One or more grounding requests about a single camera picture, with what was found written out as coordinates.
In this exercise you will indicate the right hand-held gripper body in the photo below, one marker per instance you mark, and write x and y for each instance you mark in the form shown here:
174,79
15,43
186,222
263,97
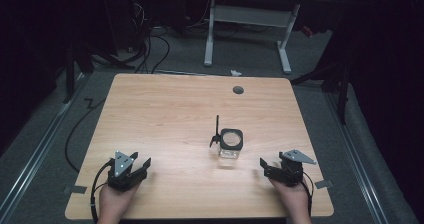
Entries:
288,170

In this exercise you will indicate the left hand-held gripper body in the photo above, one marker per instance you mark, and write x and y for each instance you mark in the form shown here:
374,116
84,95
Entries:
125,179

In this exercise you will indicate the clear jar with black lid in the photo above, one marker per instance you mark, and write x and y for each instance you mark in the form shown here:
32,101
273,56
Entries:
230,143

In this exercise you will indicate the small black tool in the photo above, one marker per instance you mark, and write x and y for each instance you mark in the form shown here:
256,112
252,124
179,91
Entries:
216,135

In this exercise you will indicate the person's left hand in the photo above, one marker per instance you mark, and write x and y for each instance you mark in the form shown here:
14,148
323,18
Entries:
115,202

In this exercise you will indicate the person's right hand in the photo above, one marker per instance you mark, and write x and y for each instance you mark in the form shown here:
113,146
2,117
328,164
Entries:
295,200

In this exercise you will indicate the grey tape strip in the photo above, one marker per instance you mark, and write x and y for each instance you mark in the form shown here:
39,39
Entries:
324,184
78,189

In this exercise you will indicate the black metal stand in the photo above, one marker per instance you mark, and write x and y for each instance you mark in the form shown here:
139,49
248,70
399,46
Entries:
341,94
70,74

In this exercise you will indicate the white paper scrap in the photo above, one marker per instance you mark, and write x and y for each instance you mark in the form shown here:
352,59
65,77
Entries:
236,73

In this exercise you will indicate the dark computer tower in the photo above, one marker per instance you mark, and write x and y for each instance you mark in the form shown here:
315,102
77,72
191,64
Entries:
126,20

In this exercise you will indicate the white-legged desk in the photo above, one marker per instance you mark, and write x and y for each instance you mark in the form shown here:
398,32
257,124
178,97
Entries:
250,15

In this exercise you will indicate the metal floor rail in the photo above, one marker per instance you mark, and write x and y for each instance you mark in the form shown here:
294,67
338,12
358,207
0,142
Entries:
36,154
358,157

